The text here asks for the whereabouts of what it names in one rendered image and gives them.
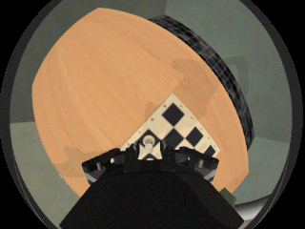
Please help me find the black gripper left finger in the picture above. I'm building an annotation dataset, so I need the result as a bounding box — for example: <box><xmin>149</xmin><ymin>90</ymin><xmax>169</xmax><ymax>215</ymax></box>
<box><xmin>81</xmin><ymin>141</ymin><xmax>140</xmax><ymax>185</ymax></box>

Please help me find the chessboard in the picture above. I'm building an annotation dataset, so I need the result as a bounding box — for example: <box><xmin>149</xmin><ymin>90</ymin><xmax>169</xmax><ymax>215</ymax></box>
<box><xmin>120</xmin><ymin>94</ymin><xmax>220</xmax><ymax>159</ymax></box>

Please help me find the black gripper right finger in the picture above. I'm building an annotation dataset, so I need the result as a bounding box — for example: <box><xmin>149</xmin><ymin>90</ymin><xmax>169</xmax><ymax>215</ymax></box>
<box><xmin>160</xmin><ymin>140</ymin><xmax>219</xmax><ymax>182</ymax></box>

